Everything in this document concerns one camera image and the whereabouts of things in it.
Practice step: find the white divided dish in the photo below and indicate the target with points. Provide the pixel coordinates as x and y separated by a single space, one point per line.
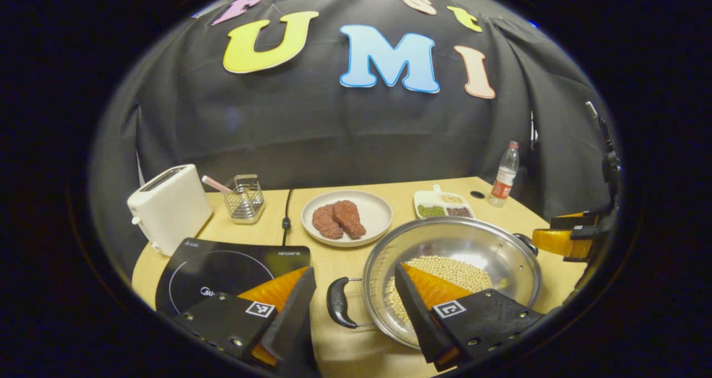
428 197

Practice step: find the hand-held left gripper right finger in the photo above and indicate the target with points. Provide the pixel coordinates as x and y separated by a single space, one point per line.
417 322

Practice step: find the white toaster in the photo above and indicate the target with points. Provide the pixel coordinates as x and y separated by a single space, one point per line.
172 211

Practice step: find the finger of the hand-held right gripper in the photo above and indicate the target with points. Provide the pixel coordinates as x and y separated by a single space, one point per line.
573 221
559 243

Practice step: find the raw red steak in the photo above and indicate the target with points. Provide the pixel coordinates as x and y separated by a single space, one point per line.
350 219
325 222

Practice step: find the pink stick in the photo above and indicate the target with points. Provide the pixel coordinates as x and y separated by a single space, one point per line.
214 184

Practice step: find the small heap of pale beans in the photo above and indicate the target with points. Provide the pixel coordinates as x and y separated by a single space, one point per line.
451 199

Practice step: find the round white plate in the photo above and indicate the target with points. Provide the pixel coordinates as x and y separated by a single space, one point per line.
375 211

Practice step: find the black induction cooktop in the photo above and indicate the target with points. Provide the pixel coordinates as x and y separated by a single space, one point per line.
222 267

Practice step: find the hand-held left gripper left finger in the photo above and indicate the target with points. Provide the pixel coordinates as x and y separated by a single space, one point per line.
295 317

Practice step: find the heap of green beans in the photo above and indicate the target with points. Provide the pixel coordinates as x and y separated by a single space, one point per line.
431 211

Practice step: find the heap of dark red beans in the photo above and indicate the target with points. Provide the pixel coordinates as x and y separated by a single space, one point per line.
459 212

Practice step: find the red label water bottle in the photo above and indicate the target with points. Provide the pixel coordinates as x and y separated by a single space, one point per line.
505 180

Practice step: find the pile of yellow soybeans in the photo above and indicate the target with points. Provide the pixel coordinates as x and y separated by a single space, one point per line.
456 272

